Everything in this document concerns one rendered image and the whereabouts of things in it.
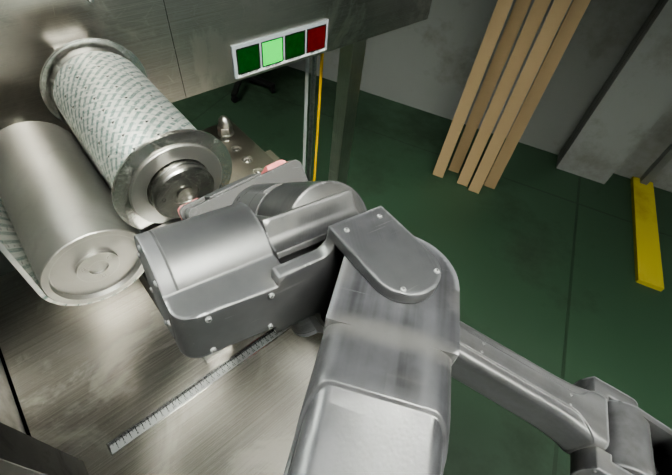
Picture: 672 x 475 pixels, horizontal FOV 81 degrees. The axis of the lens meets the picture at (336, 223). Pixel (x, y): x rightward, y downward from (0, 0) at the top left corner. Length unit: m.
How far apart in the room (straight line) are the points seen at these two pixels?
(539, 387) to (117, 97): 0.59
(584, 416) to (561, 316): 1.65
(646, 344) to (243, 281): 2.23
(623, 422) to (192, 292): 0.50
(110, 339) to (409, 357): 0.71
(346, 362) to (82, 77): 0.54
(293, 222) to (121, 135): 0.33
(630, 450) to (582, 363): 1.54
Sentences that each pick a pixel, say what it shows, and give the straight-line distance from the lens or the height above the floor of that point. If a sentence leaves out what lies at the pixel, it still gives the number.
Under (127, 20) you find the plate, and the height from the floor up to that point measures 1.30.
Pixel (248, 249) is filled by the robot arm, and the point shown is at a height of 1.43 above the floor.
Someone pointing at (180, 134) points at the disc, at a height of 1.32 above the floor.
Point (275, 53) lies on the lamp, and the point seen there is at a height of 1.18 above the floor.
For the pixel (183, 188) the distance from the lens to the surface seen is 0.50.
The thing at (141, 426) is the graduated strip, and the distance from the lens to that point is 0.76.
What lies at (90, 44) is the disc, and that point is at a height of 1.32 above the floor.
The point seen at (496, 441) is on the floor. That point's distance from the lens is 1.79.
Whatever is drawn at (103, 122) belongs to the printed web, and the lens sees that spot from 0.55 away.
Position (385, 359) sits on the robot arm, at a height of 1.45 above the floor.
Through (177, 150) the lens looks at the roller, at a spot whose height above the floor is 1.30.
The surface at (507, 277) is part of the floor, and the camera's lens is 2.17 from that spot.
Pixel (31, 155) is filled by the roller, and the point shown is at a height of 1.23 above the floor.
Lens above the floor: 1.60
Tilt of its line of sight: 49 degrees down
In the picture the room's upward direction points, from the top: 7 degrees clockwise
